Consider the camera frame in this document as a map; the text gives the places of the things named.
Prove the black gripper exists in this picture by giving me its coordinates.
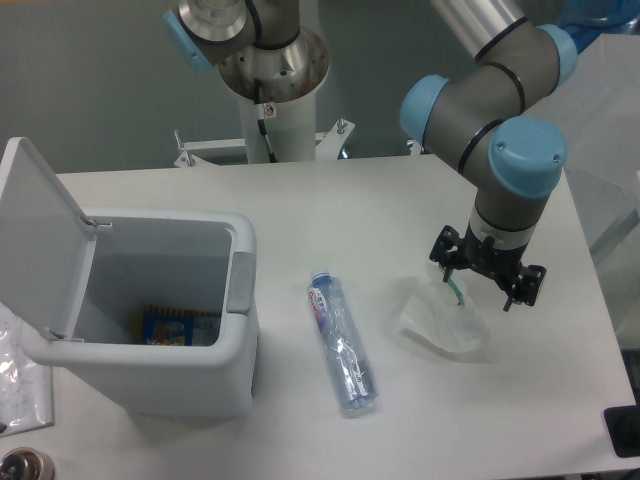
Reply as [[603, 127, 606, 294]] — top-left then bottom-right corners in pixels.
[[429, 225, 547, 312]]

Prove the clear plastic cup with straw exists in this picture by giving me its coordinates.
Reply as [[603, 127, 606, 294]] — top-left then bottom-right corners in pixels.
[[397, 267, 490, 362]]

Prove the crushed clear plastic bottle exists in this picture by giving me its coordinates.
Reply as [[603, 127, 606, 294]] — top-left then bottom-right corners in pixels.
[[306, 268, 379, 418]]

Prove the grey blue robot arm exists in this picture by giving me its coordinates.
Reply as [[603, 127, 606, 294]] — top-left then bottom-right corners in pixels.
[[163, 1, 577, 306]]

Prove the white trash can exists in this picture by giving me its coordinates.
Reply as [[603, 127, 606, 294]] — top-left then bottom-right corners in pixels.
[[1, 209, 258, 418]]

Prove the white trash can lid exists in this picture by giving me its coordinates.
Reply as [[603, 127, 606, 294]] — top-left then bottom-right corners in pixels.
[[1, 137, 112, 342]]

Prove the metal clamp screw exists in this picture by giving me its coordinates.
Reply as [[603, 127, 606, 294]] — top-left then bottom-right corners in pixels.
[[406, 139, 425, 156]]

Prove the black device at table edge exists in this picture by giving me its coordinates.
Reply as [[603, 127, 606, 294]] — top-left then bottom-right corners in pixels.
[[604, 405, 639, 458]]

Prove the blue water jug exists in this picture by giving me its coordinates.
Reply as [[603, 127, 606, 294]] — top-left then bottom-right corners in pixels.
[[557, 0, 639, 53]]

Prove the blue yellow snack wrapper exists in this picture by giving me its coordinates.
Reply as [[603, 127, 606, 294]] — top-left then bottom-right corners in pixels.
[[141, 306, 221, 347]]

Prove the clear plastic bag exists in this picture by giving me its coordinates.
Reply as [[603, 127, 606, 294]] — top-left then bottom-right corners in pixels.
[[1, 305, 54, 436]]

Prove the round metal object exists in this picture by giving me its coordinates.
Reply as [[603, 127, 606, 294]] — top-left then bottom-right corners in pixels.
[[1, 447, 56, 480]]

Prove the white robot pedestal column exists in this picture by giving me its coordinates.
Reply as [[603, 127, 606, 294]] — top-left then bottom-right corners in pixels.
[[218, 27, 329, 142]]

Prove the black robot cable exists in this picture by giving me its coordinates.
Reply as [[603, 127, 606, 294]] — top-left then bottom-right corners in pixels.
[[252, 77, 279, 164]]

